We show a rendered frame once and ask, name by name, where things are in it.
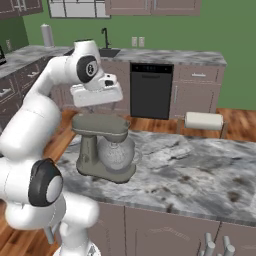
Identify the dark sink basin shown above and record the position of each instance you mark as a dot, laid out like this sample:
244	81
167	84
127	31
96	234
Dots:
110	52

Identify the grey stand mixer base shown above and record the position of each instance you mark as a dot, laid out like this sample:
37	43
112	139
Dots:
87	156

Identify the dark wall cupboard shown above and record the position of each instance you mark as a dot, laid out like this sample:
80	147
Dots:
20	6

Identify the mauve island cupboard door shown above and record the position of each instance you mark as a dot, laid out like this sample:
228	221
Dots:
166	233
241	240
108	233

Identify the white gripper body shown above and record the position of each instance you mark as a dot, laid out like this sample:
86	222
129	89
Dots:
96	95

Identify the metal mixer bowl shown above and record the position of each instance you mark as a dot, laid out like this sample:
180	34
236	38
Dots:
116	155

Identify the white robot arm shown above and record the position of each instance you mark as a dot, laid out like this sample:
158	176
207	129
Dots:
28	125

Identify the white wall socket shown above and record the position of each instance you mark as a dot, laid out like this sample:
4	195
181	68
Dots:
8	44
134	41
141	41

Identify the dark base cupboard run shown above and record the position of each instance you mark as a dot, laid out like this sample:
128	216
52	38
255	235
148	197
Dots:
16	83

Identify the upright white paper towel roll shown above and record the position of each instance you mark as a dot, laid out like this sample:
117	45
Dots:
47	35

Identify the black sink tap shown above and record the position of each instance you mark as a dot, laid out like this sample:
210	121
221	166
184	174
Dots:
106	38

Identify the mauve base cupboard run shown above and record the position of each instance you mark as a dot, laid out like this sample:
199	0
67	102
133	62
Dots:
196	91
121	71

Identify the black dishwasher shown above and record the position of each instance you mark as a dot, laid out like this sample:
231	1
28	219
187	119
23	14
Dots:
151	91

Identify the grey stand mixer head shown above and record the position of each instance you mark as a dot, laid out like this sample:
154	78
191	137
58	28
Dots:
100	126

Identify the dark countertop appliance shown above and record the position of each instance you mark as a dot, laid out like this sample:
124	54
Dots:
2	56

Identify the white framed window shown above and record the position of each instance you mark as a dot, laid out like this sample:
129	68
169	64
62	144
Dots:
80	8

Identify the mauve wall cupboards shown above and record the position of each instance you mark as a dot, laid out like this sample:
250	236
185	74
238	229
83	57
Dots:
153	6

